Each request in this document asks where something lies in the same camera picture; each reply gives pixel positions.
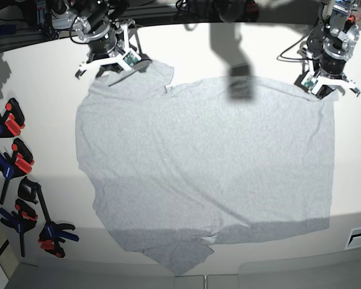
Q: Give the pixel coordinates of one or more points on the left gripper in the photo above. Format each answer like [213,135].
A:
[329,67]

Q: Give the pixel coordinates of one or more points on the blue orange bar clamp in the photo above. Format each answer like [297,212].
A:
[17,165]
[12,121]

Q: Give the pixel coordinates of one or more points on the blue storage bin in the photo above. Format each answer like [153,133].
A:
[8,29]

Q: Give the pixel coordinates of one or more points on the long black bar clamp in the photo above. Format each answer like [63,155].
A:
[52,234]

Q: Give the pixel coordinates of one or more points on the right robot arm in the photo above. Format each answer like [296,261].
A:
[94,11]

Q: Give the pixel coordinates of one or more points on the aluminium frame rail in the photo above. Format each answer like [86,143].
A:
[147,15]

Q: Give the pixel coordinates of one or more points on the lower left blue bar clamp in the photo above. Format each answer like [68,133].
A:
[22,221]

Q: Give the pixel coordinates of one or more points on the top blue orange bar clamp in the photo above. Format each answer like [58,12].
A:
[12,121]

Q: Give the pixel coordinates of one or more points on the grey T-shirt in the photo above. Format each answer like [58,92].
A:
[226,160]

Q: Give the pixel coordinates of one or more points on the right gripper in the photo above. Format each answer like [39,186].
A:
[108,44]

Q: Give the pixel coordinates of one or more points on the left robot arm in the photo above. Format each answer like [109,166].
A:
[330,45]

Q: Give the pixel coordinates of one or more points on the black red clamp at back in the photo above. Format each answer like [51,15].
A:
[251,11]

